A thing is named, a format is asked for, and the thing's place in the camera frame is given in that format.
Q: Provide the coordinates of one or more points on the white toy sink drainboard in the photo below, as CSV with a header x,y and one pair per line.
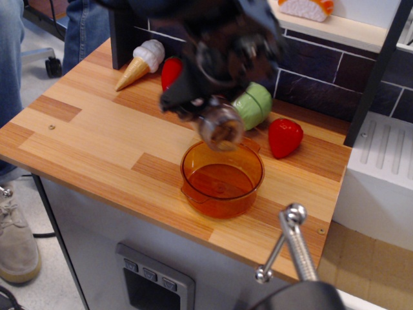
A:
x,y
383,149

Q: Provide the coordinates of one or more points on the green toy cabbage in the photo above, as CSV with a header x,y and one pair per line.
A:
x,y
254,105

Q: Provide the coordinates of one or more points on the clear almond jar red label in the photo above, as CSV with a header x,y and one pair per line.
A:
x,y
219,125

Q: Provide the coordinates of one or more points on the grey oven control panel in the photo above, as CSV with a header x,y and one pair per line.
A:
x,y
150,284

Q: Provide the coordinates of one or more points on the black chair caster wheel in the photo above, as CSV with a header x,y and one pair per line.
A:
x,y
53,67

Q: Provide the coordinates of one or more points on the orange transparent plastic pot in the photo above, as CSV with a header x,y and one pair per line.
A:
x,y
222,184

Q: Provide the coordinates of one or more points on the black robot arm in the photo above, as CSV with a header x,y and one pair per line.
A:
x,y
166,12

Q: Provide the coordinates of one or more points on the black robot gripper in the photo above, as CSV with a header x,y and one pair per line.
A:
x,y
231,44

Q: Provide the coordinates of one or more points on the toy salmon sushi piece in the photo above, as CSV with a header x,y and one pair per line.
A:
x,y
315,10

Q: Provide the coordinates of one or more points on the red toy chili pepper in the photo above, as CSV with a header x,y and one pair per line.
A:
x,y
172,68

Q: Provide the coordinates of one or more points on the light wooden shelf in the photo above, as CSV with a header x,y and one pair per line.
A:
x,y
336,29

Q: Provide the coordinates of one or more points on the blue jeans leg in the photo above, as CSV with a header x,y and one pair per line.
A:
x,y
12,35

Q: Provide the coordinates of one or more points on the toy ice cream cone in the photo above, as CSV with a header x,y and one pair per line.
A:
x,y
146,59

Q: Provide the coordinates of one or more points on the beige suede shoe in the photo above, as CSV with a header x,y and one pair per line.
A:
x,y
20,257

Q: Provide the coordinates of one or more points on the red toy strawberry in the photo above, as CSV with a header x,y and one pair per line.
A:
x,y
284,137

